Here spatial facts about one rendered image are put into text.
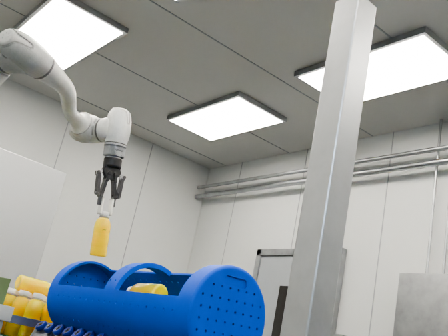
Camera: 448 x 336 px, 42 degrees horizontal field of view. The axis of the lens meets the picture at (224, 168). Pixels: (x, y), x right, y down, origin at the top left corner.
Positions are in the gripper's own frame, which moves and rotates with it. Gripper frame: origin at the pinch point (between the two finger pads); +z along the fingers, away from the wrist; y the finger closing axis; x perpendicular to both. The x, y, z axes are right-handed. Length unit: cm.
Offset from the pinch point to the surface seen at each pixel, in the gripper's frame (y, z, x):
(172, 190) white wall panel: 307, -78, 420
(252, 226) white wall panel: 349, -39, 303
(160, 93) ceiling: 188, -153, 286
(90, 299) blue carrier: -18, 34, -35
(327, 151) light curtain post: -33, -3, -146
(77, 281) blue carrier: -8.2, 30.6, -2.3
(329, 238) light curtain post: -33, 13, -148
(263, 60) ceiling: 195, -160, 140
